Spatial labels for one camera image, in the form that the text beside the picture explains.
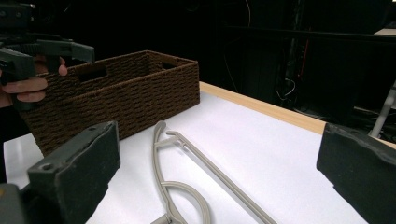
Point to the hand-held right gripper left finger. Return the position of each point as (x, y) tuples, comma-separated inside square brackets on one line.
[(77, 168)]

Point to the grey plastic clothes hanger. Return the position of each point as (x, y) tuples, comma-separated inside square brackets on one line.
[(193, 155)]

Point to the white metal stand leg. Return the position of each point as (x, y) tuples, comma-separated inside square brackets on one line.
[(383, 112)]

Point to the brown woven basket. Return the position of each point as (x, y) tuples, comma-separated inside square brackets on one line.
[(118, 96)]

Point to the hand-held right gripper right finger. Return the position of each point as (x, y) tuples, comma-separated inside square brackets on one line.
[(361, 174)]

